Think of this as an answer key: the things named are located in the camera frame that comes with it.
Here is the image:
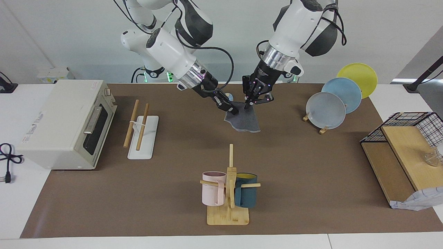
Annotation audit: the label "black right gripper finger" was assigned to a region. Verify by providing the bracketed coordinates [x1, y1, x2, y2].
[221, 90, 239, 109]
[214, 96, 238, 116]

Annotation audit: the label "purple and grey towel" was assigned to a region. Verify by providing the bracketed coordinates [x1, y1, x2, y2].
[224, 101, 261, 133]

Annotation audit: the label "wooden plate rack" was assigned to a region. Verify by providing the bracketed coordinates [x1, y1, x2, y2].
[302, 112, 329, 135]

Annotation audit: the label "white rack with wooden bars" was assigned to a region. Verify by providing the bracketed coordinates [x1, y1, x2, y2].
[123, 99, 160, 160]

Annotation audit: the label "grey plate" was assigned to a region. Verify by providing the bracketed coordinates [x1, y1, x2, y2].
[306, 92, 346, 130]

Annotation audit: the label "light blue plate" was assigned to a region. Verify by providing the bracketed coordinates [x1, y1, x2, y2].
[321, 77, 362, 114]

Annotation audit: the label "pink mug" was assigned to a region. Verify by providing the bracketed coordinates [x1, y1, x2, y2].
[202, 171, 227, 207]

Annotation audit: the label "dark teal mug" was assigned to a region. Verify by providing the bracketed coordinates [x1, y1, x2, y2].
[235, 173, 258, 208]

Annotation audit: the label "yellow plate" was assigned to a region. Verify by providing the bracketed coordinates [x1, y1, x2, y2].
[337, 63, 378, 99]

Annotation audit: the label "brown table mat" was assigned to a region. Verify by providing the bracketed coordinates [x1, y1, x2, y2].
[20, 83, 443, 238]

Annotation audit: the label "wooden mug tree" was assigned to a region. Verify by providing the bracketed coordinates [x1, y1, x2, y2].
[200, 144, 261, 226]

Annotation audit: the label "white power box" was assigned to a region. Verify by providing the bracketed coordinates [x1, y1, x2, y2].
[37, 67, 75, 84]

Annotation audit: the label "cream toaster oven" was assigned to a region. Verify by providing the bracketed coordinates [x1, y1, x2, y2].
[16, 80, 118, 170]

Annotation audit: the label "wooden shelf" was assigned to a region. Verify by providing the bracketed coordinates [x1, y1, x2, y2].
[361, 125, 443, 208]

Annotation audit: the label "clear glass cup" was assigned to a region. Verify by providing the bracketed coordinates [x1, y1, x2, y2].
[424, 144, 443, 167]

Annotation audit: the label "marbled paper sheet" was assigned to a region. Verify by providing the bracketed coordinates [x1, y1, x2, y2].
[390, 187, 443, 211]

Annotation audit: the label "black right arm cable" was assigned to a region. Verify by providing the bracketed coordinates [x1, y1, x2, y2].
[112, 0, 235, 94]

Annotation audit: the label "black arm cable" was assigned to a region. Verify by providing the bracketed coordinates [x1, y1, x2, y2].
[112, 0, 235, 94]
[255, 0, 347, 63]

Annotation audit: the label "black right base cables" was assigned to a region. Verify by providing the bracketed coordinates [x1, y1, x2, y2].
[131, 67, 147, 83]

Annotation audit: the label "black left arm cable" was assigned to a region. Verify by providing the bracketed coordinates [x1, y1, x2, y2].
[255, 0, 347, 63]

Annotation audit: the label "black wire basket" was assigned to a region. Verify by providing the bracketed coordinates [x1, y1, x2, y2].
[360, 112, 443, 147]

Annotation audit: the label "black clamp mount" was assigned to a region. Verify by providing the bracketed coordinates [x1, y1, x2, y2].
[0, 72, 18, 94]

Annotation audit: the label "black power cable with plug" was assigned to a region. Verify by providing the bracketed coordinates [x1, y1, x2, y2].
[0, 143, 24, 184]

